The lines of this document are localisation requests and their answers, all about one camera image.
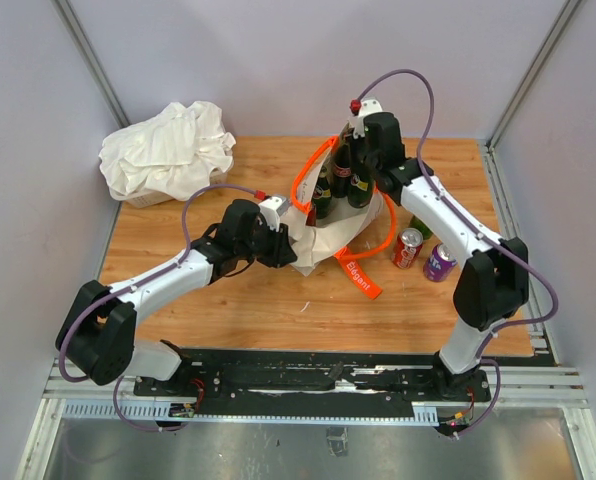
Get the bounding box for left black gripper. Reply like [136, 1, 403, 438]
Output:
[237, 218, 298, 269]

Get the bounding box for canvas tote bag orange handles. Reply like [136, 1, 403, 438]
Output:
[282, 136, 397, 300]

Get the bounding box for green bottle gold foil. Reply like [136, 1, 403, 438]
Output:
[409, 216, 433, 241]

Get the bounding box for red cola can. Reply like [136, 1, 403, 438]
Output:
[391, 228, 423, 269]

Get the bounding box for purple soda can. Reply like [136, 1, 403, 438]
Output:
[423, 243, 457, 282]

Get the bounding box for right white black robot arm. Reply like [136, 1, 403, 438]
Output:
[349, 112, 529, 400]

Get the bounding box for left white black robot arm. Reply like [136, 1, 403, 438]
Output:
[55, 196, 297, 396]

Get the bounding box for cola glass bottle red cap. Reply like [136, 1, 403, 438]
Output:
[331, 133, 351, 198]

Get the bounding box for white crumpled cloth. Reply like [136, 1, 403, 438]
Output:
[99, 101, 236, 201]

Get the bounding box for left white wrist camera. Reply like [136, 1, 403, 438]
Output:
[254, 190, 290, 231]

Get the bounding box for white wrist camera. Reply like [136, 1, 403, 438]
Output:
[348, 97, 383, 139]
[254, 190, 290, 231]

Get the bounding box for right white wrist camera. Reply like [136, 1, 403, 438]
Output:
[348, 97, 383, 139]

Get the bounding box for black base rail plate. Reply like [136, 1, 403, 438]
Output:
[133, 348, 492, 422]

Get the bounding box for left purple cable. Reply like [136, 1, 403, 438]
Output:
[57, 182, 264, 434]

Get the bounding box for purple cable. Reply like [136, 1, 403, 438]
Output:
[355, 68, 562, 441]
[57, 182, 264, 434]

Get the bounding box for right aluminium frame post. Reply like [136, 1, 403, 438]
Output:
[485, 0, 586, 149]

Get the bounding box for aluminium frame post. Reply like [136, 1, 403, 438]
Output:
[485, 0, 586, 149]
[51, 0, 130, 128]

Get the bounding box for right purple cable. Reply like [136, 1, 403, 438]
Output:
[355, 68, 562, 441]

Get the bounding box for left aluminium frame post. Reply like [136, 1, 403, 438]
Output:
[51, 0, 130, 128]

